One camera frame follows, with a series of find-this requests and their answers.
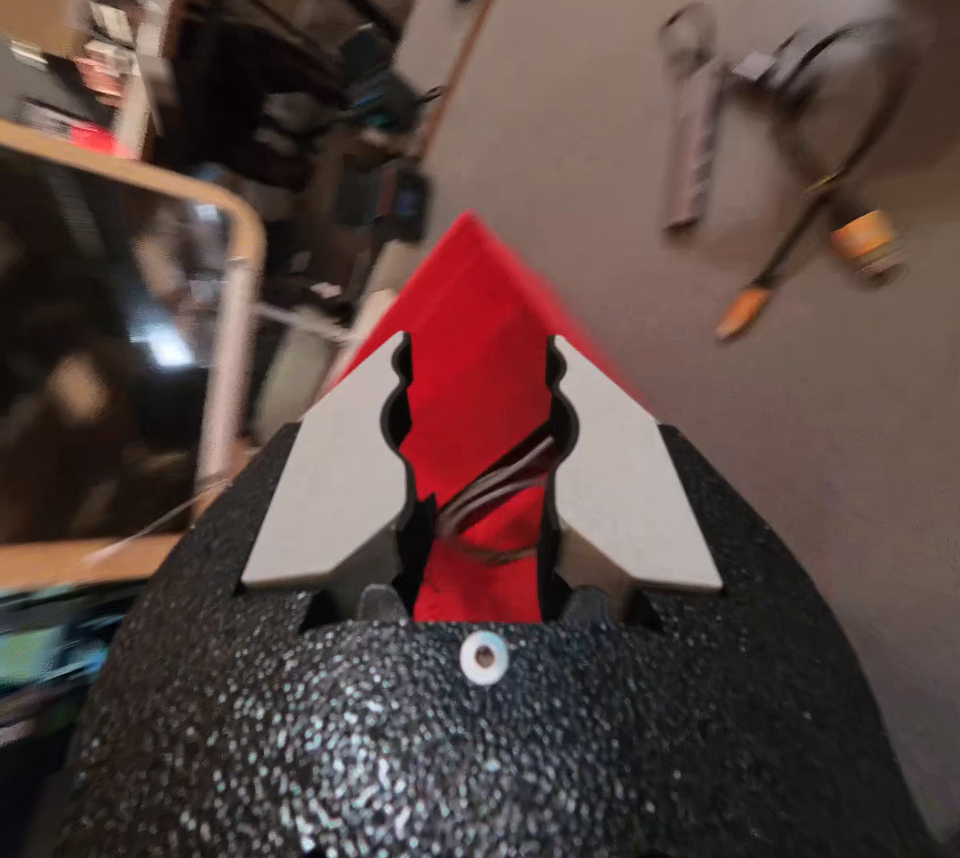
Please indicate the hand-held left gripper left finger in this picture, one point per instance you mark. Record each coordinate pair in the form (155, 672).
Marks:
(322, 490)

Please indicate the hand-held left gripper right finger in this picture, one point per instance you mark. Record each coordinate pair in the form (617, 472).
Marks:
(634, 498)

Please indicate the grey usb hub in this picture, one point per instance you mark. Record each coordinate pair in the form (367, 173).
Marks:
(694, 152)

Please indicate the white stand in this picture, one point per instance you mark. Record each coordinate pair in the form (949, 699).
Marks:
(229, 363)

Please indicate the red plastic bin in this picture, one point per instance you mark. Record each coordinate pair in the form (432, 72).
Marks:
(472, 355)

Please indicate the black power bank with display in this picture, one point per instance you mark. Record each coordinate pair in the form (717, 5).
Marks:
(405, 201)

